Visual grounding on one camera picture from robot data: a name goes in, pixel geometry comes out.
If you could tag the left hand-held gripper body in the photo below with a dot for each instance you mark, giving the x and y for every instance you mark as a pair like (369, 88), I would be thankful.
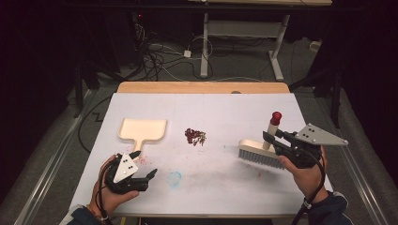
(125, 170)

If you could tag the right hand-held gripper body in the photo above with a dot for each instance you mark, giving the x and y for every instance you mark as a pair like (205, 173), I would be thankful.
(308, 148)

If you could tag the cream brush with red cap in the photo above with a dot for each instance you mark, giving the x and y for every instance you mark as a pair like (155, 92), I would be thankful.
(255, 153)

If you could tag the cream plastic dustpan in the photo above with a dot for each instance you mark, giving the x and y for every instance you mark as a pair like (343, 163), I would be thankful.
(142, 131)

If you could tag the pile of dark red beans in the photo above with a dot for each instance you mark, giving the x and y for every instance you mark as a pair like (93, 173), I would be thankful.
(194, 136)

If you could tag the person's left hand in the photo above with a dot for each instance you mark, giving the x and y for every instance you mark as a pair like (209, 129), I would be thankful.
(115, 200)

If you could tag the person's right hand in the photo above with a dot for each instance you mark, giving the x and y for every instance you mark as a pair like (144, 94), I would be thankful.
(308, 179)

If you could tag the black metal stand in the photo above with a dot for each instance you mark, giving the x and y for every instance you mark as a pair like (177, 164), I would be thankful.
(78, 90)
(336, 100)

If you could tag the white table mat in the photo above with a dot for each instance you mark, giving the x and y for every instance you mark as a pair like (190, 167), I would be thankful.
(212, 187)

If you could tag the wooden table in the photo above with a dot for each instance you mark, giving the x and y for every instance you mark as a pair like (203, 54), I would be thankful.
(203, 87)

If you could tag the small white floor box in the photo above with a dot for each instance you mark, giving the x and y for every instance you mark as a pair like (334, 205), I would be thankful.
(315, 46)

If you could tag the white power adapter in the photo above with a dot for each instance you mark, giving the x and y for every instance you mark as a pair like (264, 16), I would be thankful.
(187, 53)

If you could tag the metal floor rail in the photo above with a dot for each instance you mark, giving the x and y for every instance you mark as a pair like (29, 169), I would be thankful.
(359, 175)
(50, 165)

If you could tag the white desk frame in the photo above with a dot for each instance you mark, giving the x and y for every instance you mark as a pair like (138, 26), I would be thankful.
(205, 47)

